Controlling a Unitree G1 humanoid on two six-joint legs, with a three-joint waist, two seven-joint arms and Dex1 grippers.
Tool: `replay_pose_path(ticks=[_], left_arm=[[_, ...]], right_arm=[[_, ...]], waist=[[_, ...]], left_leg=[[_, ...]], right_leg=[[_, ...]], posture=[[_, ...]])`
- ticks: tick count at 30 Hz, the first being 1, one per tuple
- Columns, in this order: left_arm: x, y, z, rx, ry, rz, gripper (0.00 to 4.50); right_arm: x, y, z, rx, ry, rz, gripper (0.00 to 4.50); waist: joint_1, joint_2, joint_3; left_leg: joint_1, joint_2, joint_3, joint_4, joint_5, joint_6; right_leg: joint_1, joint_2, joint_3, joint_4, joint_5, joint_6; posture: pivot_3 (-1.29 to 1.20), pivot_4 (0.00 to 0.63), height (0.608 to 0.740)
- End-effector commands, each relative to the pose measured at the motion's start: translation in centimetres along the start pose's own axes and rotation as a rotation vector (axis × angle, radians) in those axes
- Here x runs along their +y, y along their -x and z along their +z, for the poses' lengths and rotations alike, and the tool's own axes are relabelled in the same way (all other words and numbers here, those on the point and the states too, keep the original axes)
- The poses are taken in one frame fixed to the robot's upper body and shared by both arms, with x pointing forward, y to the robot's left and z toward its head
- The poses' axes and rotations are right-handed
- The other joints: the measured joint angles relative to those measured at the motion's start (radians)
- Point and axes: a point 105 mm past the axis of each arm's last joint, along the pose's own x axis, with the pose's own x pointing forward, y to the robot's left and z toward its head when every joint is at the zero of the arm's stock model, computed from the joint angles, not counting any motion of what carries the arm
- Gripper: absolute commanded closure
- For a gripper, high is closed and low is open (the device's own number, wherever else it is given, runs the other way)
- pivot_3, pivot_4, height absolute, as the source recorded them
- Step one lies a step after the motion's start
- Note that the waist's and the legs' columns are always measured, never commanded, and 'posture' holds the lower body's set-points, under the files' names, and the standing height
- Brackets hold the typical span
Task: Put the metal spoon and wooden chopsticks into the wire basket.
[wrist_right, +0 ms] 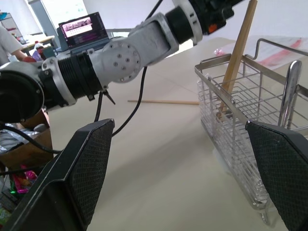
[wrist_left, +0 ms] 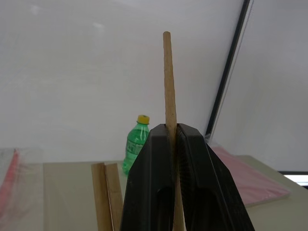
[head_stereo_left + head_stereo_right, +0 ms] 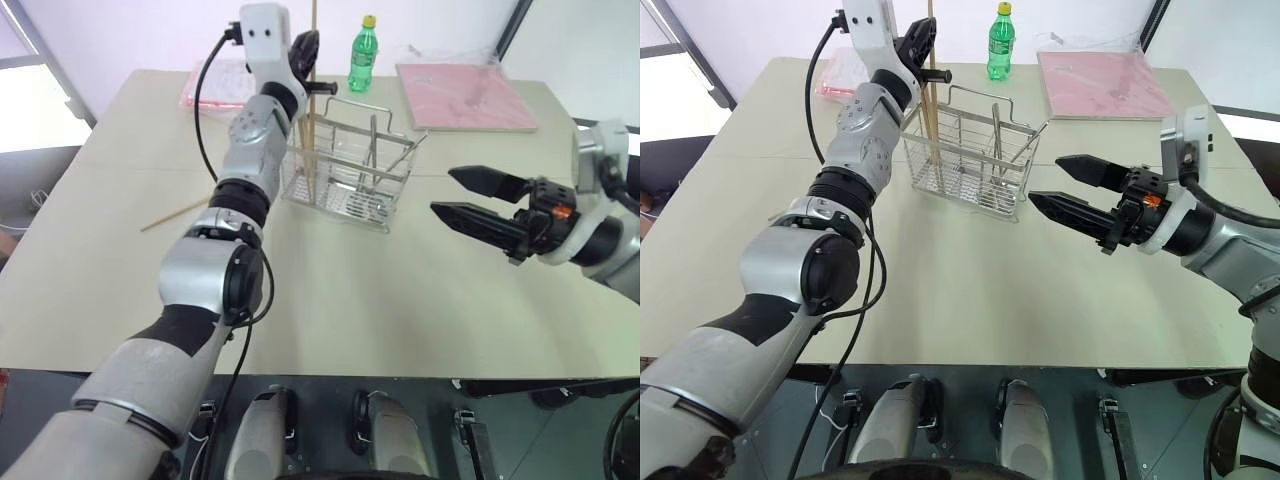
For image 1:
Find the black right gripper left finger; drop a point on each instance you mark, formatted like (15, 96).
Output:
(79, 173)

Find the colourful snack packets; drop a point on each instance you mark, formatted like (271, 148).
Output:
(22, 179)

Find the open laptop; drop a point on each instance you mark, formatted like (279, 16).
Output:
(81, 29)

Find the wooden chopstick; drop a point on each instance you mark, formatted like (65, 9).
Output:
(238, 53)
(168, 102)

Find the brown cardboard box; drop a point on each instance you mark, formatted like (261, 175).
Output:
(29, 149)

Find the person in grey shirt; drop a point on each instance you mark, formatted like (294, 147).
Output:
(8, 43)

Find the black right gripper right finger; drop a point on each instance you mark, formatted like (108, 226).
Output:
(286, 168)

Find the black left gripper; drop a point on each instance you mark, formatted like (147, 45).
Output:
(211, 12)

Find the purple bottle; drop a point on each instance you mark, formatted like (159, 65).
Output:
(38, 51)

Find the clear plastic bag red print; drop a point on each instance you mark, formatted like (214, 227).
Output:
(274, 50)

